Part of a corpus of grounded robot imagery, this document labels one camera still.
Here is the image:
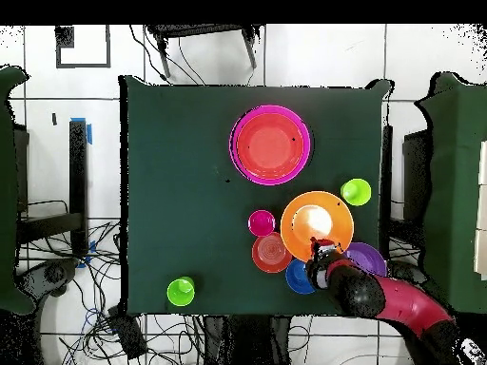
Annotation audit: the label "large yellow-orange bowl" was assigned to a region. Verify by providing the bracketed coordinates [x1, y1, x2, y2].
[280, 190, 356, 263]

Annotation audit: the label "wide orange-red bowl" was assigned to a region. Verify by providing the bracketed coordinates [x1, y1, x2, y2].
[235, 112, 306, 181]

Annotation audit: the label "pink bowl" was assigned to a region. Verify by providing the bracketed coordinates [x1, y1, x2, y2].
[228, 105, 312, 186]

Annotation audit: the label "purple bowl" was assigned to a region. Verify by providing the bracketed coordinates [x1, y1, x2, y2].
[343, 241, 388, 278]

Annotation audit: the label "blue bowl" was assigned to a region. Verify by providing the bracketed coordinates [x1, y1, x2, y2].
[284, 258, 317, 296]

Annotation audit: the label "small orange-red bowl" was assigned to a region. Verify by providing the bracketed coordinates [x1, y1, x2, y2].
[251, 232, 294, 274]

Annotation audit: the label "lime yellow cup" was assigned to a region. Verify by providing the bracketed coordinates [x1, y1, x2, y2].
[340, 178, 373, 207]

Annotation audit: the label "magenta red cup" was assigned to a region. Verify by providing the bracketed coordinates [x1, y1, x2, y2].
[247, 209, 276, 238]

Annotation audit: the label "green cloth side table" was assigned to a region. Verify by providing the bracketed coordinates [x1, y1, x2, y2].
[0, 65, 37, 316]
[414, 70, 487, 321]

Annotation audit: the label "green cup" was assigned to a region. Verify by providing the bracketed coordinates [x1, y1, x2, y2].
[166, 276, 197, 308]

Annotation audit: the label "white boxes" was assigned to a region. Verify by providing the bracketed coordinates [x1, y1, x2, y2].
[473, 140, 487, 280]

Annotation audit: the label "dark green tablecloth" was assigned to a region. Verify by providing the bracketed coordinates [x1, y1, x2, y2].
[118, 74, 393, 319]

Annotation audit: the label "black power brick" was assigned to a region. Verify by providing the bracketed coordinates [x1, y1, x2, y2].
[107, 305, 148, 361]

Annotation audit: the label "black metal stand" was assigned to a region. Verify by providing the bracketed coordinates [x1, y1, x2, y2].
[146, 24, 263, 79]

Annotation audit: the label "blue tape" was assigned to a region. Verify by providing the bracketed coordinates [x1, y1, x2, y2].
[69, 116, 93, 145]

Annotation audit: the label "tangle of floor cables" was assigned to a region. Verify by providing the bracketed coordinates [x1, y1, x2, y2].
[18, 199, 214, 365]

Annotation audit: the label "black square floor frame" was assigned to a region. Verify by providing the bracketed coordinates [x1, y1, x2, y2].
[54, 25, 112, 69]

